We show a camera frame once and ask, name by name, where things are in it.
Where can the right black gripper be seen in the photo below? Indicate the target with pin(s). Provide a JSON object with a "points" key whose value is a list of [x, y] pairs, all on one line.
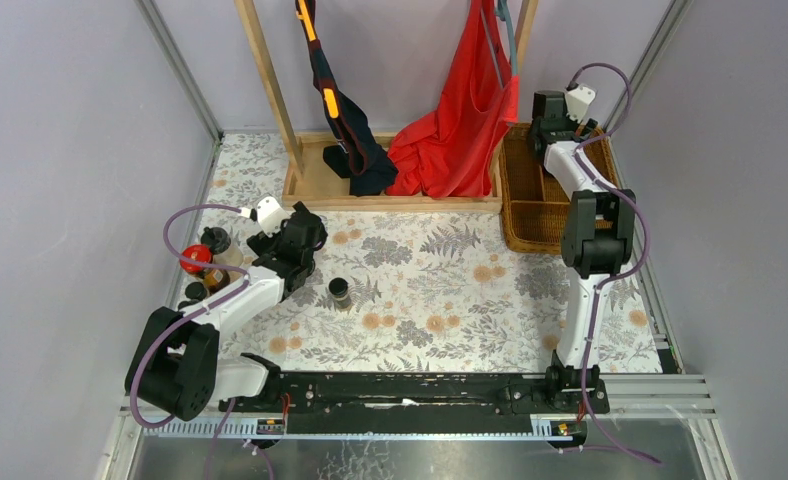
{"points": [[567, 125]]}

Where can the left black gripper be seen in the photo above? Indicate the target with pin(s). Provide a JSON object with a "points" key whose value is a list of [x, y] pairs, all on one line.
{"points": [[281, 241]]}

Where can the small black cap spice bottle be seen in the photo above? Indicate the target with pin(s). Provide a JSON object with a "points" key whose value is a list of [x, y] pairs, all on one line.
{"points": [[338, 289]]}

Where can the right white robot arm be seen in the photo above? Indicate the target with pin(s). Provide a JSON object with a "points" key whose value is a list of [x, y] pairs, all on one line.
{"points": [[596, 242]]}

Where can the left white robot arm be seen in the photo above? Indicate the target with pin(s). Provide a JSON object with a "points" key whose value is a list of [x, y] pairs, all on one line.
{"points": [[176, 367]]}

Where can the wicker divided tray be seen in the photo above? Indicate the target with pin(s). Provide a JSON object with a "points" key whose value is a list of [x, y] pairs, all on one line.
{"points": [[535, 206]]}

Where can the red lid jar at left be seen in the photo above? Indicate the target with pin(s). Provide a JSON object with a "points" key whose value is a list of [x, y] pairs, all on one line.
{"points": [[198, 261]]}

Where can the red apron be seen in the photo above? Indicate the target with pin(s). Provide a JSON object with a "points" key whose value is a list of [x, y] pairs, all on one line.
{"points": [[448, 152]]}

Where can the dark navy garment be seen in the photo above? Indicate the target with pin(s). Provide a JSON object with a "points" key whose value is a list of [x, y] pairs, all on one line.
{"points": [[357, 156]]}

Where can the grey clothes hanger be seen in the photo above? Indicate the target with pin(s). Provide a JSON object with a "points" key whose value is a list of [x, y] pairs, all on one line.
{"points": [[503, 13]]}

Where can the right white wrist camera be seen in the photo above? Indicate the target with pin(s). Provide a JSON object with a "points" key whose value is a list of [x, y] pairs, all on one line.
{"points": [[578, 98]]}

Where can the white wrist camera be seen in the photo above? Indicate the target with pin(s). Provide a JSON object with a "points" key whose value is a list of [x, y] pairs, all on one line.
{"points": [[578, 98], [267, 213]]}

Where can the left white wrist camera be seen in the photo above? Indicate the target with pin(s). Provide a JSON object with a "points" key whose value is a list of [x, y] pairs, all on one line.
{"points": [[267, 213]]}

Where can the wooden rack frame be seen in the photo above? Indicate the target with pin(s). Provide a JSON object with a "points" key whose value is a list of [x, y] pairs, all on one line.
{"points": [[309, 180]]}

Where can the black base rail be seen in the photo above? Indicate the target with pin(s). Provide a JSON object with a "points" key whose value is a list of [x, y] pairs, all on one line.
{"points": [[391, 403]]}

